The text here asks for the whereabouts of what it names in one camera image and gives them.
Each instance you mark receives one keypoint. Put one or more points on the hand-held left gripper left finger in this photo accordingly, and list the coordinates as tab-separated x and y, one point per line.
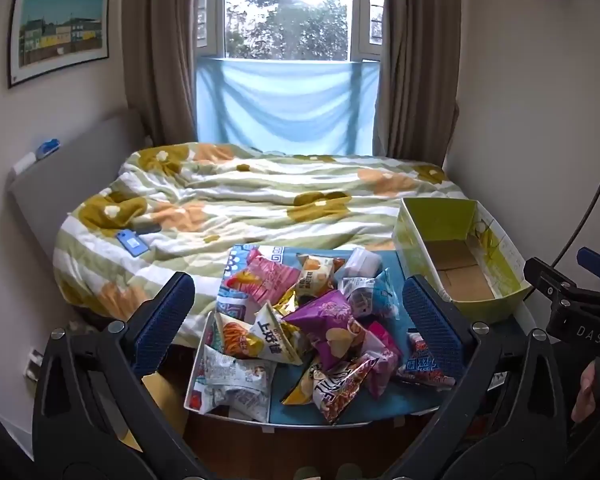
164	321

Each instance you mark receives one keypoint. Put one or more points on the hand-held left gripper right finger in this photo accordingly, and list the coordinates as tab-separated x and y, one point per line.
431	327

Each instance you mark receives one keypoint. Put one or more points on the red white blue packet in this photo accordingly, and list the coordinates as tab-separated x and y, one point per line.
422	362

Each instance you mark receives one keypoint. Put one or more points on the magenta snack packet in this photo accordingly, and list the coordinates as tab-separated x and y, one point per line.
382	355

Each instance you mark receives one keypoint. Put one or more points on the green cardboard box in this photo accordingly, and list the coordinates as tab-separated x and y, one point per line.
460	265

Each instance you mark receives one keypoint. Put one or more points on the grey newsprint snack packet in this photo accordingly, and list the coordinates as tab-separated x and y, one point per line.
230	377

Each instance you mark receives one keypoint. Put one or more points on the purple chips packet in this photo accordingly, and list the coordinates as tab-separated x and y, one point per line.
330	322

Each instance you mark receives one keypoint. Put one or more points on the red brown striped packet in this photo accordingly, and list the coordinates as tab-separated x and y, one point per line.
342	390

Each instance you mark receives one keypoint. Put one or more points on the gold foil snack packet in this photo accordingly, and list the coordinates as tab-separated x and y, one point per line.
287	306

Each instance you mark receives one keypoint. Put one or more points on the yellow chips packet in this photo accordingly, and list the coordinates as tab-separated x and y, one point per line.
300	385

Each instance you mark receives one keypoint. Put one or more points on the person's right hand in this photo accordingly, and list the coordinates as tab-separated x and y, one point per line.
584	395

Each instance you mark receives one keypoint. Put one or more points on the blue white snack packet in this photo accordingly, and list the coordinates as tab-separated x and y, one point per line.
372	292

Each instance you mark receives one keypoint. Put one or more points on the teal table mat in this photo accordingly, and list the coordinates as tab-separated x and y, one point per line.
395	400

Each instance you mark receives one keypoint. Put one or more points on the blue card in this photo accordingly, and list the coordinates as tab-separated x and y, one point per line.
132	243

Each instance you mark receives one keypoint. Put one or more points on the brown paper bag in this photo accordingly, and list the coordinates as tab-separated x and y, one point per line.
165	410

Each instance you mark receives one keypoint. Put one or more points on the small black device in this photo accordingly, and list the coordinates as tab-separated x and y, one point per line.
149	230

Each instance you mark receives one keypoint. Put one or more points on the translucent white snack pack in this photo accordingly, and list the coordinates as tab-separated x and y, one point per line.
365	262

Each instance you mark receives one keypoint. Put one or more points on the yellow white snack packet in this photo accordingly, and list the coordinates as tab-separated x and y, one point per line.
270	332

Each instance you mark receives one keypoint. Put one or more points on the pink snack packet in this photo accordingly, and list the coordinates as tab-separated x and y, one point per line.
270	280

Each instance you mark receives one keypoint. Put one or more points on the orange snack packet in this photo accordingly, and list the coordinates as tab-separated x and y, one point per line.
315	272

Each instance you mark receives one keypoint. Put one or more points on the floral striped blanket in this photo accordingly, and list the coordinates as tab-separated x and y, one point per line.
260	200

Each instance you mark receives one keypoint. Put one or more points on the grey headboard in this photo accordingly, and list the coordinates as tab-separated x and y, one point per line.
80	175

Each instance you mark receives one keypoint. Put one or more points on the small blue white object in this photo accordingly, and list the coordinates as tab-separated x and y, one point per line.
48	148

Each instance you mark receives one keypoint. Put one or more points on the light blue window cloth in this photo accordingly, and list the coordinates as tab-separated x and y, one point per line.
285	105

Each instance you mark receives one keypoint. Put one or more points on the brown curtain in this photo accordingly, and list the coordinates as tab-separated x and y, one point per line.
417	60
162	55

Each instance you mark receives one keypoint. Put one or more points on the window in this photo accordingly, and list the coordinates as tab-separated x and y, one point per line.
290	7

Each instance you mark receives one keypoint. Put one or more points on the white wall socket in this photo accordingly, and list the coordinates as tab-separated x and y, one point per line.
34	365

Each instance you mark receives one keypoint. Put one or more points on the framed wall poster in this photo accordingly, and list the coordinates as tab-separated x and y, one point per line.
59	32

